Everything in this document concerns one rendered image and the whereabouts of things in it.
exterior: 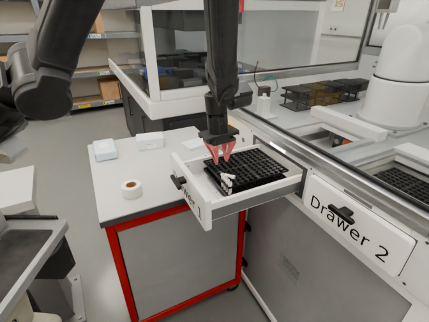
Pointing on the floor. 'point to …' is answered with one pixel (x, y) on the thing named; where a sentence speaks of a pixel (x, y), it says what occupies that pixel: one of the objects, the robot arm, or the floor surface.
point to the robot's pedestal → (13, 204)
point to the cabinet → (316, 271)
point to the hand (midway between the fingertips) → (221, 160)
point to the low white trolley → (163, 231)
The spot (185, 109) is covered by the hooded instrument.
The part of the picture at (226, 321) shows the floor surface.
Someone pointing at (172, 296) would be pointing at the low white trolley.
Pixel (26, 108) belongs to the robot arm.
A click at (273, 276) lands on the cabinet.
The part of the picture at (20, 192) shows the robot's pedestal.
